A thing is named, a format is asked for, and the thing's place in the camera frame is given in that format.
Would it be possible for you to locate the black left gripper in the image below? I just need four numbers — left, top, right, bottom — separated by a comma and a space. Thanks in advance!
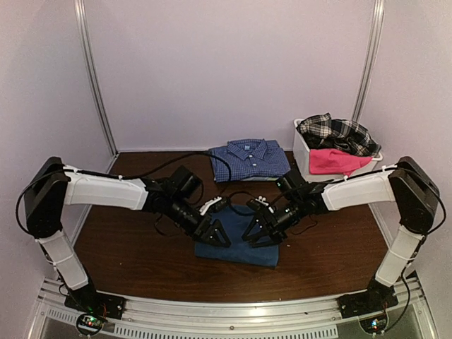
167, 196, 231, 248

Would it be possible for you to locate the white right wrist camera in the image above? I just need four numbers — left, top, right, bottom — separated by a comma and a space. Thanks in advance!
246, 196, 274, 213

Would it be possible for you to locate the black white plaid shirt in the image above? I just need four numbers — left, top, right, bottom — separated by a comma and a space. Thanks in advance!
296, 113, 381, 157

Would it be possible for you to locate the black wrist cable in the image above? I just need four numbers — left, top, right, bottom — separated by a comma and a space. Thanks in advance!
63, 150, 232, 198
227, 191, 258, 215

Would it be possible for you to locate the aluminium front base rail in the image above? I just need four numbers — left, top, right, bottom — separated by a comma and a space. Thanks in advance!
25, 277, 439, 338

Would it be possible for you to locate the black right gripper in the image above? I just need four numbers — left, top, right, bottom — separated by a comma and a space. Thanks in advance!
242, 198, 305, 248

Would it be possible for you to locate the light patterned folded garment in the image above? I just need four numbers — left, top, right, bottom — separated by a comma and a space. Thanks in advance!
242, 177, 279, 182

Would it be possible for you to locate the pink cloth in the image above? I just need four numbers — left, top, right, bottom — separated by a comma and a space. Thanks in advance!
309, 148, 373, 175

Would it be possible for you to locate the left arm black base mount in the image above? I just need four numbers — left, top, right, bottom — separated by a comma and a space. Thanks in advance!
64, 292, 126, 337

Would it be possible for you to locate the right aluminium frame post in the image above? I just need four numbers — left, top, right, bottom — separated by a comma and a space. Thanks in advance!
352, 0, 385, 122

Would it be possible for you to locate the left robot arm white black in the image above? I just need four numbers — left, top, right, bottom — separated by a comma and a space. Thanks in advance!
15, 157, 231, 314

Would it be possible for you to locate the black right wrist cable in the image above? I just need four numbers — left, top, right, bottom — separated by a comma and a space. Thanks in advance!
227, 191, 258, 215

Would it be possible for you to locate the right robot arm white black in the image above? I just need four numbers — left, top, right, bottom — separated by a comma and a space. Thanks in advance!
242, 156, 447, 312

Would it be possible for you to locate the aluminium frame post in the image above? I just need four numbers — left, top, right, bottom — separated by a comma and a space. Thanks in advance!
352, 0, 385, 122
74, 0, 119, 157

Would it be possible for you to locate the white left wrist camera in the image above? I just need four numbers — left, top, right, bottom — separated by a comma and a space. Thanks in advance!
198, 196, 222, 215

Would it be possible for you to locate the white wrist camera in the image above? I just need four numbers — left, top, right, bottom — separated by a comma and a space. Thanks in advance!
246, 196, 274, 213
198, 196, 222, 215

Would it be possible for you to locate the left aluminium frame post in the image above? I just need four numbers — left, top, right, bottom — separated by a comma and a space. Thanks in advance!
74, 0, 119, 157

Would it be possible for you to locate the white plastic laundry bin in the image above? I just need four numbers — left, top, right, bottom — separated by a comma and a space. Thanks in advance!
293, 119, 383, 182

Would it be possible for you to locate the blue checked folded shirt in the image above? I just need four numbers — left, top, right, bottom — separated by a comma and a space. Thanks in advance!
208, 138, 290, 183

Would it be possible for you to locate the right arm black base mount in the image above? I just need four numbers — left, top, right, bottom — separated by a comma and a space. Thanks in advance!
337, 286, 398, 335

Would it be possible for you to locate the dark blue polo shirt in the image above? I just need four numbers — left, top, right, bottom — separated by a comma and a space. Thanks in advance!
194, 207, 279, 268

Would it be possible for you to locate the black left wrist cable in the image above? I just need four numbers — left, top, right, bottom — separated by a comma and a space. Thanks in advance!
63, 150, 232, 198

